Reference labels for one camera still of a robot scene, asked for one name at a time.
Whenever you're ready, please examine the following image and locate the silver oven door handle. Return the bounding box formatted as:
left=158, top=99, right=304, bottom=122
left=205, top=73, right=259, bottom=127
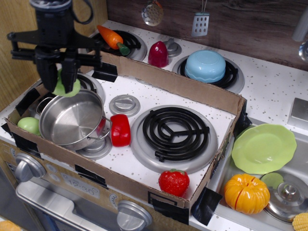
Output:
left=16, top=181, right=120, bottom=231

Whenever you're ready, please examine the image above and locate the yellow toy corn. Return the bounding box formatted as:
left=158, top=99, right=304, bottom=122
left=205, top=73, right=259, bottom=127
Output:
left=292, top=213, right=308, bottom=231

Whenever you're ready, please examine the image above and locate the oven knob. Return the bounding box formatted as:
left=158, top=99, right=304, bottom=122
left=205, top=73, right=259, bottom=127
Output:
left=116, top=200, right=153, bottom=231
left=15, top=153, right=47, bottom=182

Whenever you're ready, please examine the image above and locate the left oven knob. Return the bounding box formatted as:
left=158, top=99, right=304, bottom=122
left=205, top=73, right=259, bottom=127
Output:
left=15, top=153, right=47, bottom=182

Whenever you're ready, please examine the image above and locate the front left black burner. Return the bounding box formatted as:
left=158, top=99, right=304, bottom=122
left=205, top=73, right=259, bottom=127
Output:
left=28, top=73, right=105, bottom=117

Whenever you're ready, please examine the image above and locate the hanging grey spatula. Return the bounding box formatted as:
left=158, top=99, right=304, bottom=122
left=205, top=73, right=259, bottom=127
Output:
left=191, top=0, right=210, bottom=38

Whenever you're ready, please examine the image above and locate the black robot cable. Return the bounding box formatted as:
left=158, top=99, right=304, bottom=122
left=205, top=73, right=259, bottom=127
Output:
left=71, top=0, right=94, bottom=25

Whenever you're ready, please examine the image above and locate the light green toy broccoli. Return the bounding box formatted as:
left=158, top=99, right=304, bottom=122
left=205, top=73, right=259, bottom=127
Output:
left=52, top=69, right=81, bottom=97

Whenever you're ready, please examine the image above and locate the silver faucet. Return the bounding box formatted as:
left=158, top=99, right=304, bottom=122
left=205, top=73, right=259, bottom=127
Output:
left=292, top=7, right=308, bottom=62

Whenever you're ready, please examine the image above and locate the red toy pepper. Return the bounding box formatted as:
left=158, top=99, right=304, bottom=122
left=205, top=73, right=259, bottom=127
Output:
left=110, top=114, right=131, bottom=147

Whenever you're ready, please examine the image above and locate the green toy apple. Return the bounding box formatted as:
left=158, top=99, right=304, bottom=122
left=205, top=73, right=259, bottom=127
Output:
left=17, top=117, right=40, bottom=136

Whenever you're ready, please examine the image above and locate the dark red toy vegetable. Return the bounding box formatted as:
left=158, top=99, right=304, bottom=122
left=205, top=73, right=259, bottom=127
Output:
left=148, top=41, right=168, bottom=68

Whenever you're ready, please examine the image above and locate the front right black burner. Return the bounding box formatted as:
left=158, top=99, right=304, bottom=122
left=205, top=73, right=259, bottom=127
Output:
left=130, top=105, right=218, bottom=174

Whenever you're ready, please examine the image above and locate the silver back stove knob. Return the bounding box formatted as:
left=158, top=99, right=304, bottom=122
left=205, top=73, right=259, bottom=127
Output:
left=164, top=38, right=182, bottom=58

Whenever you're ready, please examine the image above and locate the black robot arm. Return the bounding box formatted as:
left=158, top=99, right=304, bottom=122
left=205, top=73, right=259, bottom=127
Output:
left=7, top=0, right=102, bottom=93

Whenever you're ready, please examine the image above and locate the silver centre stove knob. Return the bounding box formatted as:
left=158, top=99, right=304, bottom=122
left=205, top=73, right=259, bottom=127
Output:
left=109, top=94, right=141, bottom=117

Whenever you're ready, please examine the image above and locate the oven clock display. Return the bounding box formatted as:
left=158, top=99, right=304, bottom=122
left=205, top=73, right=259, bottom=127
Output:
left=61, top=173, right=100, bottom=199

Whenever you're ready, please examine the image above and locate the red toy strawberry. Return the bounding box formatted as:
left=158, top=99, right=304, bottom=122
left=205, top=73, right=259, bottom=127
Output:
left=158, top=169, right=190, bottom=197

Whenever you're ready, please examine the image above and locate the silver stove knob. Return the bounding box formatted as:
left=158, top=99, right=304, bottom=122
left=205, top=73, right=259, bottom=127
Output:
left=109, top=94, right=141, bottom=117
left=164, top=38, right=182, bottom=58
left=76, top=137, right=112, bottom=160

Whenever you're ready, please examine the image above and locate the green plastic plate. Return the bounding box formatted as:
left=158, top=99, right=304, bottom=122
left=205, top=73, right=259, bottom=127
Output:
left=231, top=124, right=297, bottom=175

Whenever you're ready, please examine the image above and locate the light blue plastic bowl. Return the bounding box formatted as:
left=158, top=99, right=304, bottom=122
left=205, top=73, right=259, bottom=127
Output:
left=184, top=50, right=226, bottom=83

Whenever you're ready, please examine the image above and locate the orange toy pumpkin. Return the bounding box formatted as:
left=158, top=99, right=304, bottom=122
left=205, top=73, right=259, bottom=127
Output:
left=224, top=174, right=270, bottom=215

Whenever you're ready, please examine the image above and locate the stainless steel pot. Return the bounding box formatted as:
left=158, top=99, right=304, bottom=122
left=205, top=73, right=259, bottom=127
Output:
left=36, top=89, right=112, bottom=151

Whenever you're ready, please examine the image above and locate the right oven knob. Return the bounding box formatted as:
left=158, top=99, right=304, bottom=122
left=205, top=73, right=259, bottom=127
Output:
left=116, top=200, right=153, bottom=231

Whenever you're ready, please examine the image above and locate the steel pot lid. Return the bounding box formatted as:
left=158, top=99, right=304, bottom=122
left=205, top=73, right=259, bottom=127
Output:
left=260, top=171, right=308, bottom=223

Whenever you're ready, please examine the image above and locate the hanging metal strainer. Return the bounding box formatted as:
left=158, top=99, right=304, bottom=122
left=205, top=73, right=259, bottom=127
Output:
left=141, top=0, right=164, bottom=26

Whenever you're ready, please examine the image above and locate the cardboard fence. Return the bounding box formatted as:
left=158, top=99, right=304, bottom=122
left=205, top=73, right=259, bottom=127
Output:
left=6, top=52, right=246, bottom=207

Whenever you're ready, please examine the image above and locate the silver front stove knob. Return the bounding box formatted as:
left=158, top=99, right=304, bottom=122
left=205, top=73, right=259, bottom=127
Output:
left=76, top=137, right=112, bottom=160

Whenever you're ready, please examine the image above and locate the orange toy at corner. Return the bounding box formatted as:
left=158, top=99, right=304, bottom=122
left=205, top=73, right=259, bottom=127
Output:
left=0, top=220, right=20, bottom=231

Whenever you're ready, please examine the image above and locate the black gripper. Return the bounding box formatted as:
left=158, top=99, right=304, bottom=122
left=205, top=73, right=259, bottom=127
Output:
left=7, top=6, right=102, bottom=93

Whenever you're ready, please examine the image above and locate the orange toy carrot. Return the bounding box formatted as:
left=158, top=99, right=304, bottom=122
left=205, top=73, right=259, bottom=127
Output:
left=96, top=25, right=130, bottom=56

